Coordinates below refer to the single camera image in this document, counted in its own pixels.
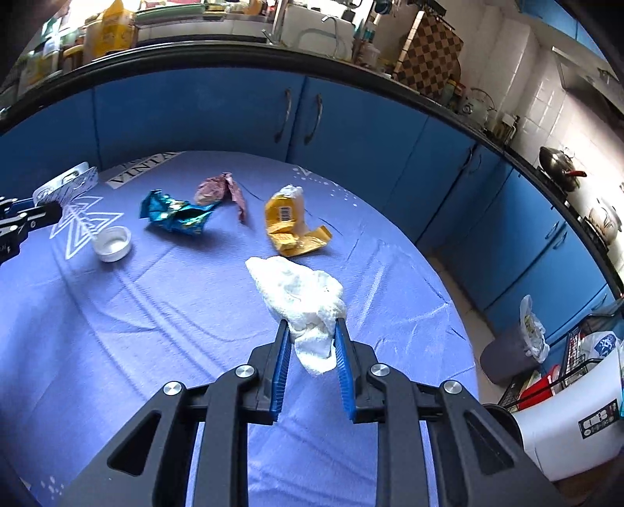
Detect white bottle cap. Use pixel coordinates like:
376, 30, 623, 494
92, 225, 132, 263

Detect grey bin with plastic bag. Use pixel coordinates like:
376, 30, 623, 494
480, 294, 551, 386

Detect blue wall cabinets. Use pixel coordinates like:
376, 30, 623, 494
517, 0, 605, 54

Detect yellow detergent bottle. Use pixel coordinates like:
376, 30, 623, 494
95, 0, 135, 59

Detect steel range hood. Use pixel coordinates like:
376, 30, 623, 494
553, 44, 617, 98

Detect black metal shelf rack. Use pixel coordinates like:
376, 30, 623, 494
497, 312, 624, 410

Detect black round waste bin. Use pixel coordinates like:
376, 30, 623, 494
480, 404, 526, 452

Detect yellow snack wrapper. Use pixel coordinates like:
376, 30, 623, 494
264, 184, 333, 257

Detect blue kitchen base cabinets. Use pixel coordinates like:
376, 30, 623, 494
0, 66, 617, 342

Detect white washing machine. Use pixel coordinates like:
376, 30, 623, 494
512, 336, 624, 481

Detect teal foil wrapper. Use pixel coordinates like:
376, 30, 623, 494
140, 189, 222, 238

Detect clear plastic packaging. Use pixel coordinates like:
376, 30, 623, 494
33, 162, 99, 206

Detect blue printed tablecloth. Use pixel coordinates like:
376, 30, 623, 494
0, 150, 481, 507

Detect white plastic tub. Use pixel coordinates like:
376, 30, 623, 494
283, 5, 354, 57

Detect black wok with lid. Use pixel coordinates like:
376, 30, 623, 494
539, 145, 588, 192

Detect pale green kettle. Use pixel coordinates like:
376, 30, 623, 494
461, 88, 495, 122

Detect white ceramic pot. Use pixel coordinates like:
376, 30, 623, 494
587, 197, 624, 242

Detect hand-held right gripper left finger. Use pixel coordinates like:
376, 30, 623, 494
58, 319, 293, 507

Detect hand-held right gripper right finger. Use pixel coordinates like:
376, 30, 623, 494
334, 317, 569, 507

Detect maroon foil wrapper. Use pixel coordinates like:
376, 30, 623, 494
194, 172, 249, 224

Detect white tissue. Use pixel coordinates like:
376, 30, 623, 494
245, 254, 348, 377

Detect checkered wooden cutting board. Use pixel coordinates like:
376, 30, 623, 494
392, 10, 464, 96

